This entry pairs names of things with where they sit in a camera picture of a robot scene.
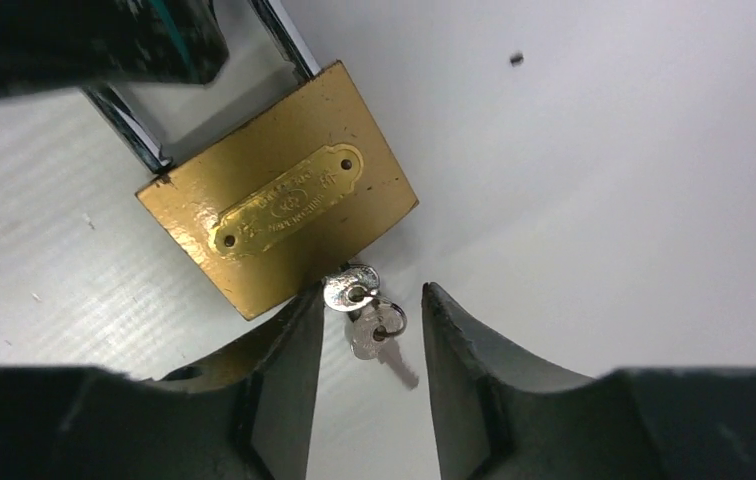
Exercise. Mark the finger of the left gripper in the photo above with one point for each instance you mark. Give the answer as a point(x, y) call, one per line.
point(49, 45)

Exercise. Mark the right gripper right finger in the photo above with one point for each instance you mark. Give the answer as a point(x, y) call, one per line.
point(501, 412)

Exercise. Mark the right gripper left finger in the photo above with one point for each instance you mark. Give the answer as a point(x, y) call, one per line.
point(242, 412)

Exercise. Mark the silver keys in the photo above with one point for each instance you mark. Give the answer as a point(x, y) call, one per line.
point(376, 321)

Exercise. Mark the large brass padlock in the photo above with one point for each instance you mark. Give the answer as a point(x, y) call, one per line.
point(273, 176)

